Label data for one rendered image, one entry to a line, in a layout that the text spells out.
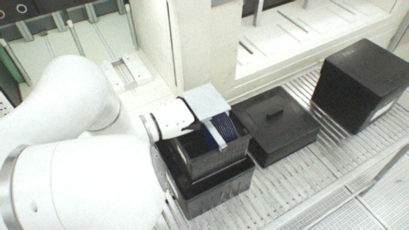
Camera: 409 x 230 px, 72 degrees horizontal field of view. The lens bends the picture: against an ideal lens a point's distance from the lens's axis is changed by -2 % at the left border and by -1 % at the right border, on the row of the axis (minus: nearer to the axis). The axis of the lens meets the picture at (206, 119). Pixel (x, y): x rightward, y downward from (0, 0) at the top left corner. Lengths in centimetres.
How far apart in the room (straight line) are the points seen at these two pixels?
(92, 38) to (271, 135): 111
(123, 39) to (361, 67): 119
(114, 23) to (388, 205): 208
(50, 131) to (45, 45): 143
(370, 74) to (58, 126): 120
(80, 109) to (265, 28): 145
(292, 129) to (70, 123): 97
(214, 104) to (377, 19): 145
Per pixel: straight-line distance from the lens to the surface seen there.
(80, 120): 40
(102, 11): 194
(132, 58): 148
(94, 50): 166
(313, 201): 120
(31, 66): 169
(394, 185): 238
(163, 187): 33
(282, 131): 121
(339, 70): 133
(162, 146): 112
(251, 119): 122
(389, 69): 143
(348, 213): 213
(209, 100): 82
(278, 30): 175
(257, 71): 144
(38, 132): 39
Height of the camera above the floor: 179
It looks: 50 degrees down
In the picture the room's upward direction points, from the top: straight up
